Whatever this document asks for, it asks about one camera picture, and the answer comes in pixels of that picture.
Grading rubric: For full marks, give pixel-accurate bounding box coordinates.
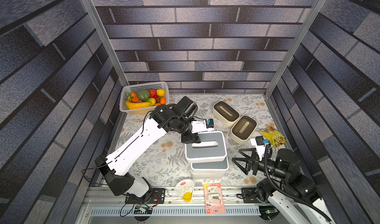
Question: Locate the grey lid tissue box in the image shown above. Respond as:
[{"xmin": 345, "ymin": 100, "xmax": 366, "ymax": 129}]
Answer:
[
  {"xmin": 191, "ymin": 158, "xmax": 229, "ymax": 173},
  {"xmin": 185, "ymin": 131, "xmax": 227, "ymax": 163},
  {"xmin": 191, "ymin": 171, "xmax": 226, "ymax": 179}
]

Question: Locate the dark lid cream tissue box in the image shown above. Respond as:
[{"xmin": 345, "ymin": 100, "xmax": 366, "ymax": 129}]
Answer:
[
  {"xmin": 212, "ymin": 101, "xmax": 240, "ymax": 128},
  {"xmin": 229, "ymin": 115, "xmax": 258, "ymax": 145}
]

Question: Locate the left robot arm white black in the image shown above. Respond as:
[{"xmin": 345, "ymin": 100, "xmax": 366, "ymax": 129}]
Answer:
[{"xmin": 95, "ymin": 96, "xmax": 200, "ymax": 203}]

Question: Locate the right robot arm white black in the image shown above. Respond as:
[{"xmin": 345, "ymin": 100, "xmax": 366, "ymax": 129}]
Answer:
[{"xmin": 232, "ymin": 146, "xmax": 334, "ymax": 224}]

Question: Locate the green snack bag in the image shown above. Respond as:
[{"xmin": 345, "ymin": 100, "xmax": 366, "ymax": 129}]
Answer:
[{"xmin": 260, "ymin": 127, "xmax": 288, "ymax": 148}]

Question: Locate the yellow toy pepper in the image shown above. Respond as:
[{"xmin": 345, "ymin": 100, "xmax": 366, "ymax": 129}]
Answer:
[{"xmin": 156, "ymin": 89, "xmax": 165, "ymax": 97}]

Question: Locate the green toy apple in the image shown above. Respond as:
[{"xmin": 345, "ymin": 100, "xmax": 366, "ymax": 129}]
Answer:
[{"xmin": 147, "ymin": 97, "xmax": 156, "ymax": 106}]

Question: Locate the pink stapler blister pack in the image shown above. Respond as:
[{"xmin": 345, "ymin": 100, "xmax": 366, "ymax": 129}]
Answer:
[{"xmin": 203, "ymin": 183, "xmax": 226, "ymax": 215}]

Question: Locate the red toy fruit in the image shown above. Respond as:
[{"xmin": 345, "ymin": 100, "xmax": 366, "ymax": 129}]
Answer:
[{"xmin": 149, "ymin": 89, "xmax": 157, "ymax": 98}]

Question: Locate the white plastic basket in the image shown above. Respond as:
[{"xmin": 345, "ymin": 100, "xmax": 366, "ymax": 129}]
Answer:
[{"xmin": 119, "ymin": 81, "xmax": 170, "ymax": 115}]

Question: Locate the yellow toy banana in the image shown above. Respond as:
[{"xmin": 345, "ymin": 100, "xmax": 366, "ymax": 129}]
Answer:
[{"xmin": 125, "ymin": 101, "xmax": 152, "ymax": 109}]

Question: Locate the white yellow snack pouch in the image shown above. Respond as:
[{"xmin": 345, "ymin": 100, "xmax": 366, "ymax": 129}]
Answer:
[{"xmin": 175, "ymin": 179, "xmax": 194, "ymax": 202}]

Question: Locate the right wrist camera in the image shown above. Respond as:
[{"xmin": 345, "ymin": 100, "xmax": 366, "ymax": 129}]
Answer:
[{"xmin": 250, "ymin": 136, "xmax": 269, "ymax": 161}]

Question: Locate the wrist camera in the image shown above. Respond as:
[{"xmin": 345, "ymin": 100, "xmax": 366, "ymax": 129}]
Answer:
[
  {"xmin": 250, "ymin": 136, "xmax": 269, "ymax": 161},
  {"xmin": 191, "ymin": 119, "xmax": 214, "ymax": 133}
]

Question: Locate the black corrugated cable hose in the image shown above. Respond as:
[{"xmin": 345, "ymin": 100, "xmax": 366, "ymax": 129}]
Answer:
[{"xmin": 263, "ymin": 143, "xmax": 333, "ymax": 224}]

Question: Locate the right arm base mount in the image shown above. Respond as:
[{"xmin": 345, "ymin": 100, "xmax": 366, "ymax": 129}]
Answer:
[{"xmin": 240, "ymin": 187, "xmax": 268, "ymax": 204}]

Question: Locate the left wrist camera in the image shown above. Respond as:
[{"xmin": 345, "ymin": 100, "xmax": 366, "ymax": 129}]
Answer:
[{"xmin": 191, "ymin": 119, "xmax": 214, "ymax": 133}]

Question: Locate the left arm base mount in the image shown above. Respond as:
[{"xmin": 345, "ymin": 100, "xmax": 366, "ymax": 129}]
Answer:
[{"xmin": 125, "ymin": 187, "xmax": 166, "ymax": 205}]

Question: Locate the white slotted cable duct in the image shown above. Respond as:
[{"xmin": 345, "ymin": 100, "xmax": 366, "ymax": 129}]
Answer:
[{"xmin": 89, "ymin": 206, "xmax": 261, "ymax": 217}]

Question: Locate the aluminium front rail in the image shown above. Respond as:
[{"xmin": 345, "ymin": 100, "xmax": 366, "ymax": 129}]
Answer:
[{"xmin": 82, "ymin": 186, "xmax": 269, "ymax": 207}]

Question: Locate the left aluminium frame post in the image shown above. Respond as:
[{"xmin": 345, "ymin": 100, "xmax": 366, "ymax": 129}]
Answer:
[{"xmin": 81, "ymin": 0, "xmax": 129, "ymax": 86}]

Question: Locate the aluminium frame post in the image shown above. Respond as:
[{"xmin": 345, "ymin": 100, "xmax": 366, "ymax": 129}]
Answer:
[
  {"xmin": 265, "ymin": 0, "xmax": 326, "ymax": 99},
  {"xmin": 81, "ymin": 0, "xmax": 129, "ymax": 86}
]

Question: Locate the right aluminium frame post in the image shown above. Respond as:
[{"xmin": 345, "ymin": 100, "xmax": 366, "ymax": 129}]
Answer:
[{"xmin": 265, "ymin": 0, "xmax": 326, "ymax": 99}]

